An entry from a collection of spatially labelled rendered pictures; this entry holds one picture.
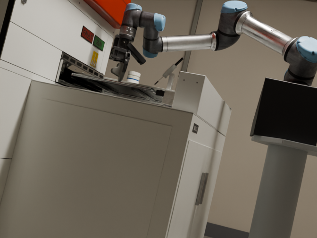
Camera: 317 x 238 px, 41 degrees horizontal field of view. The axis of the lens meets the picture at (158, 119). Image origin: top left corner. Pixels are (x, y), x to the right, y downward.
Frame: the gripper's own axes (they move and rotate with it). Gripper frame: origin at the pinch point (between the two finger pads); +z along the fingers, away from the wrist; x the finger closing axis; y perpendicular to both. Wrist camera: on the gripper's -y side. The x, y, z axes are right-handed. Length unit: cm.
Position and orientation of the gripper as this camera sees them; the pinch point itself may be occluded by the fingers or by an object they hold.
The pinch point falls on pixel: (120, 80)
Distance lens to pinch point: 199.1
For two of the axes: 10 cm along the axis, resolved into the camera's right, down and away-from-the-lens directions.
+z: -2.3, 9.7, -0.6
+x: 3.1, 0.1, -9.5
